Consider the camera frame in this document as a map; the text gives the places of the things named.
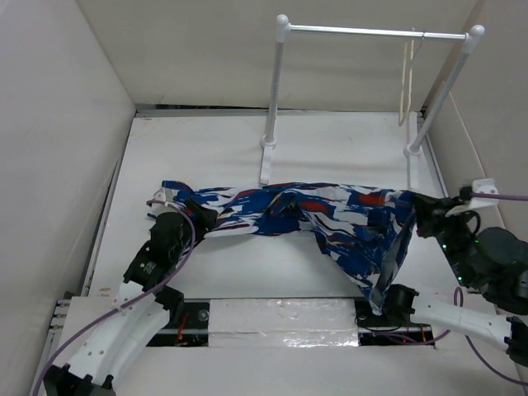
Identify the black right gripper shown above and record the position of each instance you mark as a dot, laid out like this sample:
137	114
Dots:
430	210

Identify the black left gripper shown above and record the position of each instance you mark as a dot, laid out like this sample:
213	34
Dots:
204	219

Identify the blue white red patterned trousers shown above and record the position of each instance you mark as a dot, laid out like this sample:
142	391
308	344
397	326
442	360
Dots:
365	230

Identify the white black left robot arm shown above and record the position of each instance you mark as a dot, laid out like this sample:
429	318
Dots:
144	304

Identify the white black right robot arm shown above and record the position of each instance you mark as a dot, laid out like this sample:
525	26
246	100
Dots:
491	261

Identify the beige wooden clothes hanger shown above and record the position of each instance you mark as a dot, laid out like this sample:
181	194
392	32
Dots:
406	87

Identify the white metal clothes rack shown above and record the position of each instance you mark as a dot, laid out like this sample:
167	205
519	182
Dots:
413	151

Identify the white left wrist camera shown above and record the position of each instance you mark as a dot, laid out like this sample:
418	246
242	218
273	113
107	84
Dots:
157	205

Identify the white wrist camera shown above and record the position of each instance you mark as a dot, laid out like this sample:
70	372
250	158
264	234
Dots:
479	194
157	205

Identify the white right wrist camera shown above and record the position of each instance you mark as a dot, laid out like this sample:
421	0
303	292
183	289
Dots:
479	194

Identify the black base rail with tape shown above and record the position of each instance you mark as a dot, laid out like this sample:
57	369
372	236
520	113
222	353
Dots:
296	323

